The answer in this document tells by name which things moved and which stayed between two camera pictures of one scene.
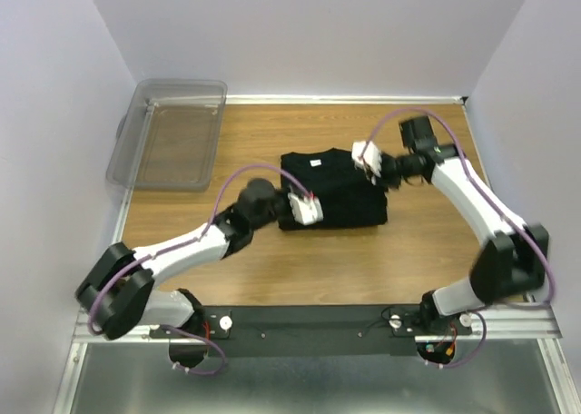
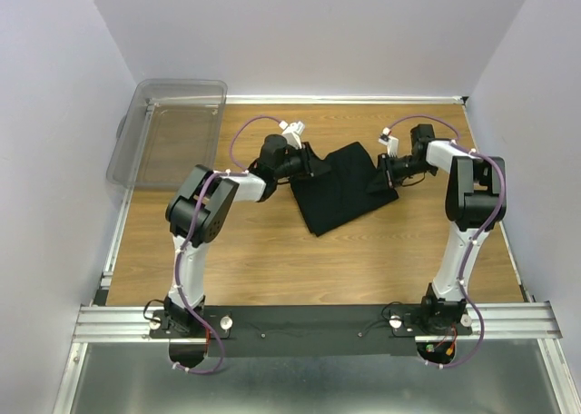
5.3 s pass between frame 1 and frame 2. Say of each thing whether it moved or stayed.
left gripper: moved
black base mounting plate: stayed
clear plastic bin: stayed
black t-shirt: moved
